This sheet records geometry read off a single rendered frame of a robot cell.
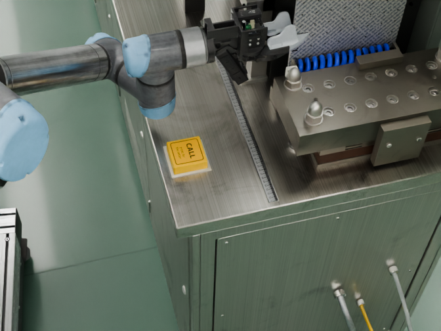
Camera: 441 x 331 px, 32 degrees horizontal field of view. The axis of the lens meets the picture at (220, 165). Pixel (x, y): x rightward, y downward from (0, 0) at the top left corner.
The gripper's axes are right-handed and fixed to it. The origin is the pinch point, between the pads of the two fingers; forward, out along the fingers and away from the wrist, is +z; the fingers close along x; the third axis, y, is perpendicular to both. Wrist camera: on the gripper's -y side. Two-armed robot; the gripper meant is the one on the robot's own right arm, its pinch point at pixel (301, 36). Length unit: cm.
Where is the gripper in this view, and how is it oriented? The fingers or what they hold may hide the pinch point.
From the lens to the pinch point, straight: 154.5
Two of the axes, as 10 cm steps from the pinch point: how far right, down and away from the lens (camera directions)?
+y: 0.2, -6.1, -7.9
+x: -2.6, -7.7, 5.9
